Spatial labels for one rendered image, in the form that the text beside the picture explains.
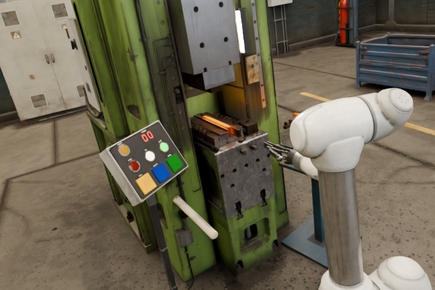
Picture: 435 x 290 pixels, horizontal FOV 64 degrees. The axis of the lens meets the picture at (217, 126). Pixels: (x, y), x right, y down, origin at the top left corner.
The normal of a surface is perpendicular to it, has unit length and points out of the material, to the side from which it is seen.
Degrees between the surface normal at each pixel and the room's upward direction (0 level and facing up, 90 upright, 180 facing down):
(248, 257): 90
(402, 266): 6
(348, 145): 90
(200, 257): 90
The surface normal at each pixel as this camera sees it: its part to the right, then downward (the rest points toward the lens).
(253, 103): 0.52, 0.24
